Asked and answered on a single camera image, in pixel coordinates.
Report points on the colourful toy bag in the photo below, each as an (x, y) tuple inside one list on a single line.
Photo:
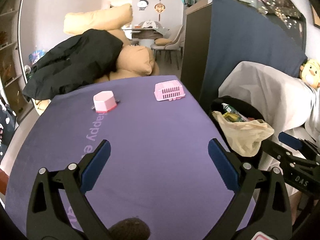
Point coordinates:
[(37, 56)]

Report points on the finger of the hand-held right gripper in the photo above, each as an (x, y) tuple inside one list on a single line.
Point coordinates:
[(290, 140), (273, 150)]

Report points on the dark brown cabinet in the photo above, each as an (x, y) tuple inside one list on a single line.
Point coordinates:
[(195, 50)]

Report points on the tan sofa cushions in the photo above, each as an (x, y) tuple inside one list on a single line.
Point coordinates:
[(112, 77)]

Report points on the small pink container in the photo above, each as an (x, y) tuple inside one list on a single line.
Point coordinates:
[(105, 102)]

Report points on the yellow snack packet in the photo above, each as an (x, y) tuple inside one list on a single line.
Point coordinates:
[(232, 117)]

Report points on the black jacket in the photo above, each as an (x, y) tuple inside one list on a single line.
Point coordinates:
[(75, 62)]

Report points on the glass fish tank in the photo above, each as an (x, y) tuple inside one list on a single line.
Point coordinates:
[(275, 2)]

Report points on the plump tan cushion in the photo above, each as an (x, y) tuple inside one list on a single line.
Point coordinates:
[(135, 60)]

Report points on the chair with yellow cushion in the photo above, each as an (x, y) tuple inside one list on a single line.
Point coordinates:
[(161, 46)]

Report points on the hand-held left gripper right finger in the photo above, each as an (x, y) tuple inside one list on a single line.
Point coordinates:
[(222, 165)]

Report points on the black waste bin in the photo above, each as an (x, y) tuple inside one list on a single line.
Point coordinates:
[(250, 110)]

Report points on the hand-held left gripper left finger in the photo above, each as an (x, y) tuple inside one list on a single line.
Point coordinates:
[(96, 165)]

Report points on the pale yellow plastic bin bag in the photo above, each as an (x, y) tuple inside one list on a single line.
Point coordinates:
[(240, 135)]

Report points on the dark polka dot cloth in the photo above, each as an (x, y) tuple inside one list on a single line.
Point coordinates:
[(6, 127)]

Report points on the pink plastic basket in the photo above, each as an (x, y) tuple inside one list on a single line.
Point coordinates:
[(170, 91)]

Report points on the green plastic bottle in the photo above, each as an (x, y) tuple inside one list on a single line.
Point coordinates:
[(228, 108)]

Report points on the dining table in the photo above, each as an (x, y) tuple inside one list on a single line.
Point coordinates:
[(145, 33)]

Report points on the yellow duck plush toy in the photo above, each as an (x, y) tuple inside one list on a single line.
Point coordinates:
[(312, 71)]

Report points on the panda wall clock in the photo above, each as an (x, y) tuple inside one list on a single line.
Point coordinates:
[(142, 3)]

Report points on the grey dining chair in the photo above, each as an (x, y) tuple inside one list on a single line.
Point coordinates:
[(176, 40)]

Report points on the white mesh food cover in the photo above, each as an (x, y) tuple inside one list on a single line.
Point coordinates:
[(150, 24)]

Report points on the round hanging wall ornament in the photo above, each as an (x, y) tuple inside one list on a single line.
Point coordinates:
[(159, 8)]

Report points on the long tan cushion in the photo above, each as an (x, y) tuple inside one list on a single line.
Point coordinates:
[(100, 20)]

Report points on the framed wall picture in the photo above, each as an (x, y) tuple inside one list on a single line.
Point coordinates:
[(316, 15)]

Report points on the white shelf cabinet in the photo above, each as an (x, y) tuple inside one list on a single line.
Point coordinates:
[(10, 67)]

